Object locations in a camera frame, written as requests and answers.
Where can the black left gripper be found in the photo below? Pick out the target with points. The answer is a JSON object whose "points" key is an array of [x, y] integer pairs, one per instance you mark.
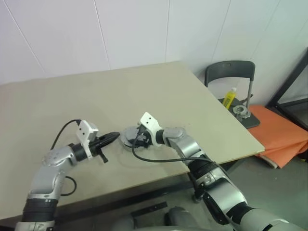
{"points": [[96, 146]]}

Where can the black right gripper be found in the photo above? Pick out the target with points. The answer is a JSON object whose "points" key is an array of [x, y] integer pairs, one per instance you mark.
{"points": [[146, 140]]}

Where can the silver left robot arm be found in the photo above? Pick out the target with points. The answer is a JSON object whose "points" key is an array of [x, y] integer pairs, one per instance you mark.
{"points": [[48, 178]]}

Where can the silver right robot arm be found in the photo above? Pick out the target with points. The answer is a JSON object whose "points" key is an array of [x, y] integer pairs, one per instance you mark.
{"points": [[187, 146]]}

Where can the black flat bar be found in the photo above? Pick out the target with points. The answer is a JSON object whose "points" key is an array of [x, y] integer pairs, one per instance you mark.
{"points": [[149, 209]]}

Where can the grey rounded shape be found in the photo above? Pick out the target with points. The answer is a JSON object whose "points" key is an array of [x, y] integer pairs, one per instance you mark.
{"points": [[179, 215]]}

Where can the yellow drink bottle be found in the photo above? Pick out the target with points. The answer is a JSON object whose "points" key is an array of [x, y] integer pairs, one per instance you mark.
{"points": [[228, 98]]}

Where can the dark grey folding chair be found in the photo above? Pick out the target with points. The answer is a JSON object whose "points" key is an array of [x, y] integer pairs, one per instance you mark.
{"points": [[228, 66]]}

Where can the white flat board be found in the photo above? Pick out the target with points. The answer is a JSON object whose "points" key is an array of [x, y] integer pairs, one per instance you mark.
{"points": [[270, 162]]}

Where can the orange folded cloth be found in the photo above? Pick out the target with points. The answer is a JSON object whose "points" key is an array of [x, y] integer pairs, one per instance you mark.
{"points": [[276, 130]]}

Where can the dark framed glass cabinet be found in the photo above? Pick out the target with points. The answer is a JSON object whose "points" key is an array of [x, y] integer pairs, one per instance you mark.
{"points": [[296, 106]]}

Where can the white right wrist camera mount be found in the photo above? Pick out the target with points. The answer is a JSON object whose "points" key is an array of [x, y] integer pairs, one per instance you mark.
{"points": [[149, 121]]}

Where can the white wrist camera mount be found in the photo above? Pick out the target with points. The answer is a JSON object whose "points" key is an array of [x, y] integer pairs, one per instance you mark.
{"points": [[149, 121], [84, 130]]}

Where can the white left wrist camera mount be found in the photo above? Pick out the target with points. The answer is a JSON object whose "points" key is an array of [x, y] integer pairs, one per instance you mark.
{"points": [[84, 130]]}

